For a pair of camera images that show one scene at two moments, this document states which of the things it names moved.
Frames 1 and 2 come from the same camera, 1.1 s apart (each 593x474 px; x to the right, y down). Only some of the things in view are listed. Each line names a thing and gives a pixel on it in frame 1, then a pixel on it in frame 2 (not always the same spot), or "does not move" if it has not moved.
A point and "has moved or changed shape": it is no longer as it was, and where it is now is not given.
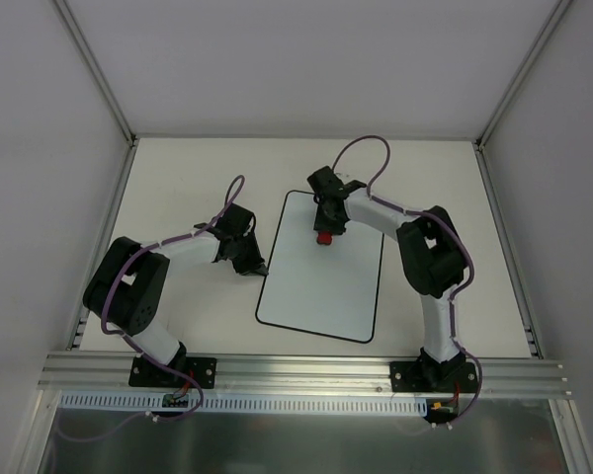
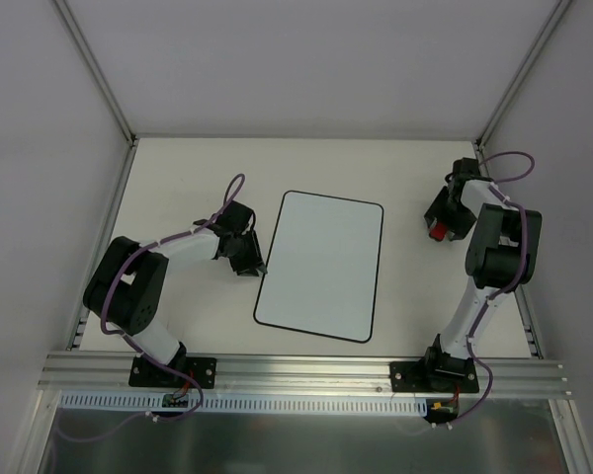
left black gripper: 243,257 does not move
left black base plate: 145,372 does not move
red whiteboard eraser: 324,237 has moved or changed shape
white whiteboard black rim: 325,289 does not move
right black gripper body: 327,220 to 445,217
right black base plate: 430,377 does not move
